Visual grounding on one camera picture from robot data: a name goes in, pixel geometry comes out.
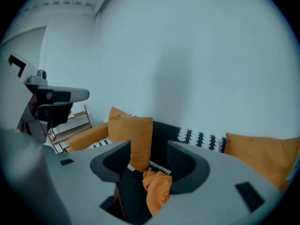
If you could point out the orange cushion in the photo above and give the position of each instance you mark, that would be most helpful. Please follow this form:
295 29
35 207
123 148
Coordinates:
89 136
131 135
262 156

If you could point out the orange cloth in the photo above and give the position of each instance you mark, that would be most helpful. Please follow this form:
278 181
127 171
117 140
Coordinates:
157 191

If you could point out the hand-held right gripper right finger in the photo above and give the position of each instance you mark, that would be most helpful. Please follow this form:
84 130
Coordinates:
211 205

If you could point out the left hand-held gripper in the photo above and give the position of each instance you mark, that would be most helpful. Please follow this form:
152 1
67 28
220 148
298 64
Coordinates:
14 97

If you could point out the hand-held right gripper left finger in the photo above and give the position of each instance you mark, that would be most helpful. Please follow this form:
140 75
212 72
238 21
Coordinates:
77 172

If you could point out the wooden shelf rack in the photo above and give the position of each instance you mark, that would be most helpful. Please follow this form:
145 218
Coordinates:
75 125

